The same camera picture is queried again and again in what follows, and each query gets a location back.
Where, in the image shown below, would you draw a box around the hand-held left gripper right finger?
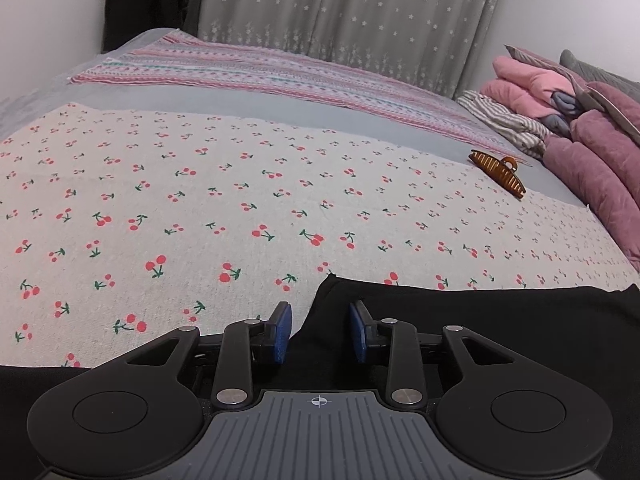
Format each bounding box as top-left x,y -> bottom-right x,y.
348,300 -> 521,407

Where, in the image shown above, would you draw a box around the grey white striped cloth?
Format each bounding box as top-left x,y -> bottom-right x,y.
456,90 -> 554,160

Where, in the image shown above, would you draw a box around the grey pillow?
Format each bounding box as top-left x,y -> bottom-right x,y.
559,49 -> 640,92

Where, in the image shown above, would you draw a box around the dark hanging clothes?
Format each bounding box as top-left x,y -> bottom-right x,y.
102,0 -> 207,54

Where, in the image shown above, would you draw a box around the pink striped blanket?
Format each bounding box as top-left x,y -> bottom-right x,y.
67,29 -> 547,162

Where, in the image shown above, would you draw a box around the grey star print curtain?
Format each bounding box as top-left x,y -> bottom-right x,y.
197,0 -> 509,99

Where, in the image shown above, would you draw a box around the cherry print bed sheet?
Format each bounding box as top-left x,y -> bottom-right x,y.
0,102 -> 640,370

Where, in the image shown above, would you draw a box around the grey-blue bed sheet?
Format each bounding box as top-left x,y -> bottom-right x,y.
0,27 -> 592,207

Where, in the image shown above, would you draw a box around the purple quilt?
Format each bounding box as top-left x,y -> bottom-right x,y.
504,44 -> 640,257

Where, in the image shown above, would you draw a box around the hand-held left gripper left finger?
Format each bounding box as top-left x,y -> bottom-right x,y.
120,301 -> 293,409

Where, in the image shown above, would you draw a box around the pink fleece garment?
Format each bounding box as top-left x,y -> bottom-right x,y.
480,56 -> 584,136

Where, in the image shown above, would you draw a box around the black pants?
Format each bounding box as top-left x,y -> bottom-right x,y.
0,274 -> 640,480

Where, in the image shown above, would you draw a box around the brown hair claw clip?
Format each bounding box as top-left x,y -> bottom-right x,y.
468,149 -> 527,201

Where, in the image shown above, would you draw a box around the grey-blue folded garment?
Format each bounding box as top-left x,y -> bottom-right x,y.
542,91 -> 582,137

